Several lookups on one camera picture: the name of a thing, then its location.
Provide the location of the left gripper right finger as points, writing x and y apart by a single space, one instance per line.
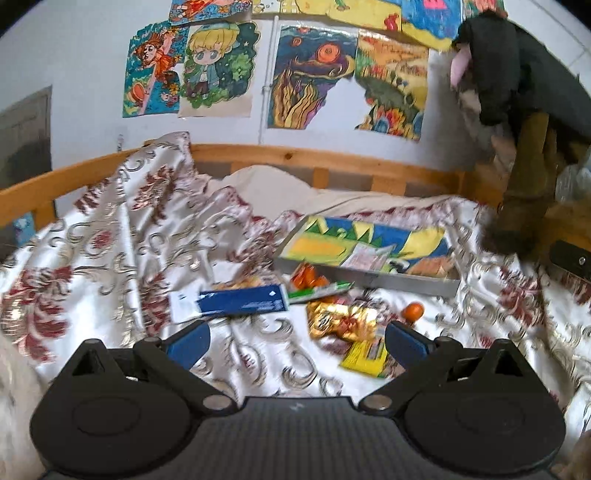
425 361

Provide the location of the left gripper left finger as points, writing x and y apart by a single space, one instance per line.
168 362

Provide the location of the small orange fruit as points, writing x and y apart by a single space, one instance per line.
413 312

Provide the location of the blue snack bar packet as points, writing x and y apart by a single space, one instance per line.
189 304

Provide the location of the yellow snack packet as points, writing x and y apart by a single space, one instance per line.
367 357

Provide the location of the gold foil snack packet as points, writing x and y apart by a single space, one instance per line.
352 323

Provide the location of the grey tray colourful lining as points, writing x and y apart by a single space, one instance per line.
372 255

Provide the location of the green sausage stick packet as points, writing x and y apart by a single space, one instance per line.
319 293

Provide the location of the orange candy bag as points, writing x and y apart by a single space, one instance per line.
306 277

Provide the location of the floral satin bedspread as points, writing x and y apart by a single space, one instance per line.
105 269

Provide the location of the brown hanging garment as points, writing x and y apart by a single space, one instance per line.
544 150

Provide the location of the beige pillow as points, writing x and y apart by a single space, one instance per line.
271 191

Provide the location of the clear plastic bag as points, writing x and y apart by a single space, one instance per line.
574 182

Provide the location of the red-haired girl drawing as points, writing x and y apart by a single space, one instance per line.
151 83

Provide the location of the grey door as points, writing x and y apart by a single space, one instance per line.
25 139

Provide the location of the landscape field drawing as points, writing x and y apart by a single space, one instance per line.
394 76

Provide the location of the blond child drawing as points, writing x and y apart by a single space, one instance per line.
217 71

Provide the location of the blue swirl night drawing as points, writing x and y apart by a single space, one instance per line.
309 62

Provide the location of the yellow top drawing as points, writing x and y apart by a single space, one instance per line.
431 23

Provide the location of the top left cartoon drawing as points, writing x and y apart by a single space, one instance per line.
189 11

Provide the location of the wooden bed frame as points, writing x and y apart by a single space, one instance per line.
37 194

